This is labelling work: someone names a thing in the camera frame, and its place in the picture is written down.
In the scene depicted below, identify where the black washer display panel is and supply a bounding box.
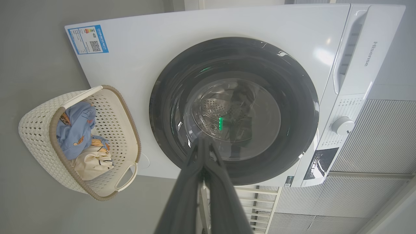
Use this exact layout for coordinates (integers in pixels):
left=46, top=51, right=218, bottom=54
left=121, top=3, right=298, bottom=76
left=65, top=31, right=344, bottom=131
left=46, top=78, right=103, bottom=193
left=304, top=148, right=339, bottom=180

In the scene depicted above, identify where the white front-load washing machine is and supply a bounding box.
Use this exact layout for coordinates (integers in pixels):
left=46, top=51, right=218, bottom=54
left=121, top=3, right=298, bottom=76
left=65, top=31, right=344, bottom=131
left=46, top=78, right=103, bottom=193
left=64, top=3, right=406, bottom=188

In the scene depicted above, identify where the cream perforated laundry basket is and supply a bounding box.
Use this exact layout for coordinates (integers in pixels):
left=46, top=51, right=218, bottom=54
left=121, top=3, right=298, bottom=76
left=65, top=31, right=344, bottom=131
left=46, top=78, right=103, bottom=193
left=18, top=85, right=142, bottom=201

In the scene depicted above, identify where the blue energy label sticker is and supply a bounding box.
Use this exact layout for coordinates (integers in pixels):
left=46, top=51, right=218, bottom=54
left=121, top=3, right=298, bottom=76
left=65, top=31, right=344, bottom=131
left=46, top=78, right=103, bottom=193
left=67, top=25, right=109, bottom=55

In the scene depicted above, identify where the white detergent drawer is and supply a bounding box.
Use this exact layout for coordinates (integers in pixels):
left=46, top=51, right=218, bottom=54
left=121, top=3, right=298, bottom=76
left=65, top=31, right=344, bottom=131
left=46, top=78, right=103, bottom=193
left=333, top=5, right=406, bottom=96

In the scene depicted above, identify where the white round control knob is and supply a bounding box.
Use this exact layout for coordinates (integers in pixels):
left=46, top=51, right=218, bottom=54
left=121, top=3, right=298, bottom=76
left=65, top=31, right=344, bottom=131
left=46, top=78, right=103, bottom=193
left=331, top=116, right=355, bottom=136

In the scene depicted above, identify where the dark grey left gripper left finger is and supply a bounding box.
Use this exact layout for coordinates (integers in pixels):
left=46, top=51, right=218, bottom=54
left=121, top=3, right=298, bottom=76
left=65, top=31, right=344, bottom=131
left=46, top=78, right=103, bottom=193
left=154, top=137, right=205, bottom=234

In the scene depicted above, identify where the black round glass washer door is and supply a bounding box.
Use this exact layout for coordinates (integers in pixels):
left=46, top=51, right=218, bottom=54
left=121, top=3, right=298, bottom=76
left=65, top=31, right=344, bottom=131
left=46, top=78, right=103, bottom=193
left=149, top=37, right=319, bottom=186

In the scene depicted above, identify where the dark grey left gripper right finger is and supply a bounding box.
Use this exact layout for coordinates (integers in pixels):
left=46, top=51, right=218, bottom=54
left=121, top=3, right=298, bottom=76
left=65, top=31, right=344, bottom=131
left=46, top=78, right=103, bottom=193
left=204, top=138, right=253, bottom=234

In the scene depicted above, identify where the blue patterned garment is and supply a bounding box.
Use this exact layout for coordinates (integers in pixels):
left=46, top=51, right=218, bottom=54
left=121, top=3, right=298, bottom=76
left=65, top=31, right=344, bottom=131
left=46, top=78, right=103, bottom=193
left=56, top=101, right=106, bottom=160

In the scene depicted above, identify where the cream printed garment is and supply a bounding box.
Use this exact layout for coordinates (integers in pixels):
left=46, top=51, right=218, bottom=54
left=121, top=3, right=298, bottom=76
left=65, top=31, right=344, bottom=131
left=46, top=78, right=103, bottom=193
left=71, top=135, right=114, bottom=181

